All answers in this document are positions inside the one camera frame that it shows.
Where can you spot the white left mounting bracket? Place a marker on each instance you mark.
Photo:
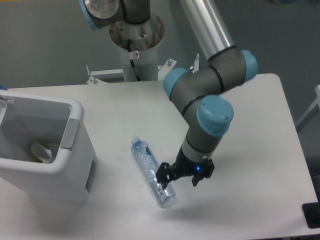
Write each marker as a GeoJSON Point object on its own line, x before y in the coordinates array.
{"type": "Point", "coordinates": [104, 76]}

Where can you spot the white frame at right edge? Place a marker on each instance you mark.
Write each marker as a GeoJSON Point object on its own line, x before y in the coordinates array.
{"type": "Point", "coordinates": [310, 112]}

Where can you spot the yellow trash in bin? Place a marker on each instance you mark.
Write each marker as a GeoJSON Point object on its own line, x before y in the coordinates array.
{"type": "Point", "coordinates": [36, 159]}

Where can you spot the clear plastic cup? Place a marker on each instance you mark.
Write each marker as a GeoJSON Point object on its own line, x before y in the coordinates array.
{"type": "Point", "coordinates": [42, 153]}

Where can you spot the black clamp at table edge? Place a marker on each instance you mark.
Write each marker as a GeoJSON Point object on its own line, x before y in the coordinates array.
{"type": "Point", "coordinates": [311, 213]}

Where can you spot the white plastic trash can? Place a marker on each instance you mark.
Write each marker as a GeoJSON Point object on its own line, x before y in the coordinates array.
{"type": "Point", "coordinates": [57, 124]}

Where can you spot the white right clamp bracket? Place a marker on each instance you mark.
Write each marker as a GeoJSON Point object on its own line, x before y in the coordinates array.
{"type": "Point", "coordinates": [196, 65]}

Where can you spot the white mounting bracket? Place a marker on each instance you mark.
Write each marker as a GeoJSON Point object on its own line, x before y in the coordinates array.
{"type": "Point", "coordinates": [104, 76]}
{"type": "Point", "coordinates": [164, 69]}

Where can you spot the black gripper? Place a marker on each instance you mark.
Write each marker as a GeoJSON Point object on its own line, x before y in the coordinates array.
{"type": "Point", "coordinates": [184, 167]}

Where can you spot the white middle mounting bracket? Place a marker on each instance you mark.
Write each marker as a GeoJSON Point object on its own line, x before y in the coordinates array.
{"type": "Point", "coordinates": [164, 69]}

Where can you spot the clear plastic water bottle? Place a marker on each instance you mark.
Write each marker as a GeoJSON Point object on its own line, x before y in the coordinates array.
{"type": "Point", "coordinates": [149, 165]}

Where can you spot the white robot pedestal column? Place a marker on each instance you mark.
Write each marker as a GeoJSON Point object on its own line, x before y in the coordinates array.
{"type": "Point", "coordinates": [138, 48]}

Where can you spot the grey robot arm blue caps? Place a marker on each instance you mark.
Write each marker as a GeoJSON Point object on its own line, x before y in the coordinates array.
{"type": "Point", "coordinates": [196, 94]}

